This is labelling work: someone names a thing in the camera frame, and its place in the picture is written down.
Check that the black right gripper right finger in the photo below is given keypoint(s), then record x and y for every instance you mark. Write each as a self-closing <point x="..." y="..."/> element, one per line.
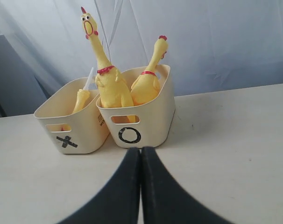
<point x="164" y="201"/>

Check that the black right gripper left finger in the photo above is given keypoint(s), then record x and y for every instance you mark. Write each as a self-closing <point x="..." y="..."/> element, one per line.
<point x="118" y="201"/>

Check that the yellow rubber chicken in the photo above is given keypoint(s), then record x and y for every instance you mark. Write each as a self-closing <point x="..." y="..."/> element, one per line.
<point x="112" y="86"/>
<point x="147" y="87"/>

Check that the detached chicken head with tube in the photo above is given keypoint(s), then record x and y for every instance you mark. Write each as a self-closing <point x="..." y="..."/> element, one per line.
<point x="83" y="94"/>

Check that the cream bin marked X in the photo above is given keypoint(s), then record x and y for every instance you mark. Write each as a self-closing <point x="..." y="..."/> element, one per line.
<point x="73" y="133"/>

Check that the cream bin marked O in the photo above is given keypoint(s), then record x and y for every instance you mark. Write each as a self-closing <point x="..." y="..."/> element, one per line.
<point x="154" y="118"/>

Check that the blue backdrop curtain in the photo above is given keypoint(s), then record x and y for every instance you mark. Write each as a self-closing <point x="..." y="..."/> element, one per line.
<point x="214" y="45"/>

